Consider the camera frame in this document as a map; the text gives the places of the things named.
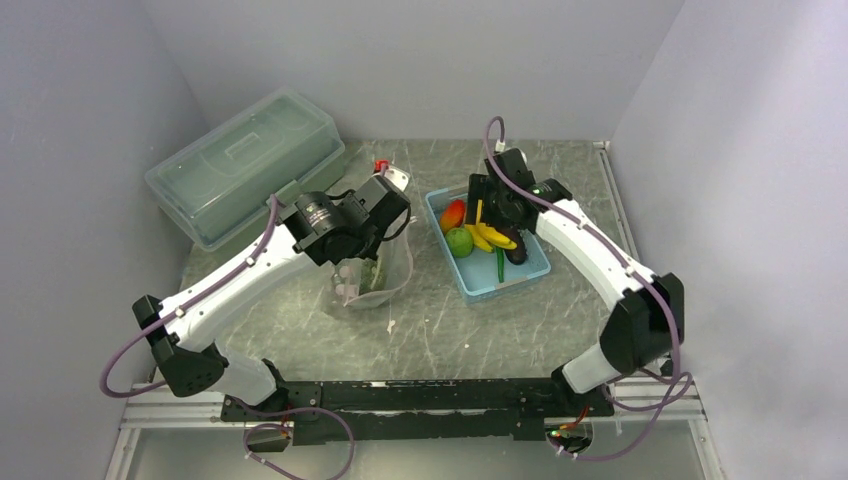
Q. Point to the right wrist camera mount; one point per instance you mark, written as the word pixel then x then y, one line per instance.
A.
pixel 510 167

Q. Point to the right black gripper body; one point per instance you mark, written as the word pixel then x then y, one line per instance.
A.
pixel 493 209

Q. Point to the small green lime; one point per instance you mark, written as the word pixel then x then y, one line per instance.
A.
pixel 460 242

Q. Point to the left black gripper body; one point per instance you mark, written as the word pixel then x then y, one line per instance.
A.
pixel 370 246

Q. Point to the green chili pepper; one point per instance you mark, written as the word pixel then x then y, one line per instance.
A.
pixel 500 259

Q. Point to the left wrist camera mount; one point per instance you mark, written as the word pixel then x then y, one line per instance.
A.
pixel 380 207

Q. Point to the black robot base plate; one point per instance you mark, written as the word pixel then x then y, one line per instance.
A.
pixel 519 408

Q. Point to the red orange mango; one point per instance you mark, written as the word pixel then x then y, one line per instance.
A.
pixel 453 216

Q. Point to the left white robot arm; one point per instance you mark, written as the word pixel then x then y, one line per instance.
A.
pixel 316 229

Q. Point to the clear zip top bag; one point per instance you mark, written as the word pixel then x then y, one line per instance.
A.
pixel 398 259

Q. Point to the light blue plastic basket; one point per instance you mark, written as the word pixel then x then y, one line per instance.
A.
pixel 475 275

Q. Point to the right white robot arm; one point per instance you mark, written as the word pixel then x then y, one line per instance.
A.
pixel 646 310

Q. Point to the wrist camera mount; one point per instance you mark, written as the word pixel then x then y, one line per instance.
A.
pixel 380 207
pixel 510 167

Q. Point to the green netted melon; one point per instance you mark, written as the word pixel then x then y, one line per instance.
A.
pixel 366 275

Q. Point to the dark purple eggplant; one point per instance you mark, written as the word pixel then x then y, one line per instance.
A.
pixel 518 254

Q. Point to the yellow banana bunch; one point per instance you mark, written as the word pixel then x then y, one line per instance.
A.
pixel 486 238

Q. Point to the clear green storage box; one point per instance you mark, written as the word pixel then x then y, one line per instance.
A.
pixel 219 185

